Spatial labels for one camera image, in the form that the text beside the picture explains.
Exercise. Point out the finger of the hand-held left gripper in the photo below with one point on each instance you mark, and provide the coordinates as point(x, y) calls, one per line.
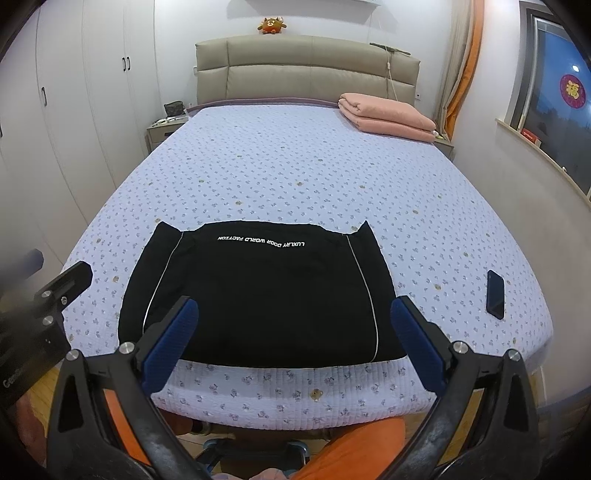
point(69, 279)

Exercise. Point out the red small box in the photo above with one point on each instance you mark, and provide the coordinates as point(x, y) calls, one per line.
point(531, 137)

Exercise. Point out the beige padded headboard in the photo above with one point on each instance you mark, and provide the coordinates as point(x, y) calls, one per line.
point(304, 69)

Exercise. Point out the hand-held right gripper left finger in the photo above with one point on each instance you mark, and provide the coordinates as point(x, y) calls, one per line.
point(171, 341)

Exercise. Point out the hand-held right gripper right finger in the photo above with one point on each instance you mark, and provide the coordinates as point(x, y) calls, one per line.
point(415, 341)

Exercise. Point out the bed with floral quilted bedspread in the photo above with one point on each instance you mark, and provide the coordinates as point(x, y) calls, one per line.
point(300, 175)

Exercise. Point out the dark small bag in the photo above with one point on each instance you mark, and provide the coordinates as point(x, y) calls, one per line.
point(174, 109)

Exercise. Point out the grey nightstand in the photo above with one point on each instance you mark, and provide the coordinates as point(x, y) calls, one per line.
point(161, 136)
point(444, 146)

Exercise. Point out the orange plush toy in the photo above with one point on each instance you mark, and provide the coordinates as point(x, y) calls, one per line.
point(272, 26)

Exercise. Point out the black hooded jacket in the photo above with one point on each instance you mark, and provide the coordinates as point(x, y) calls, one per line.
point(268, 295)

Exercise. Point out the black smartphone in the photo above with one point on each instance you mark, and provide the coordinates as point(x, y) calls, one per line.
point(496, 295)

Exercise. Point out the pink folded blanket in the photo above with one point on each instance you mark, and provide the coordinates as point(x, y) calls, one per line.
point(388, 115)

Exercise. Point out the white window sill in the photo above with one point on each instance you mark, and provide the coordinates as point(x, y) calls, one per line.
point(545, 166)

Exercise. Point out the window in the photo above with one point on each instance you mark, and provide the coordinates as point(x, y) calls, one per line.
point(558, 129)

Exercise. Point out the white wardrobe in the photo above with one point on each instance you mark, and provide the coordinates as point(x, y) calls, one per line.
point(69, 115)

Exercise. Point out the orange and white curtain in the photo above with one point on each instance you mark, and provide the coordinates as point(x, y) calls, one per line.
point(464, 64)

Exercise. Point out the red round window decoration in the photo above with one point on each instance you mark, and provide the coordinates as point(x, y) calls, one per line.
point(572, 91)

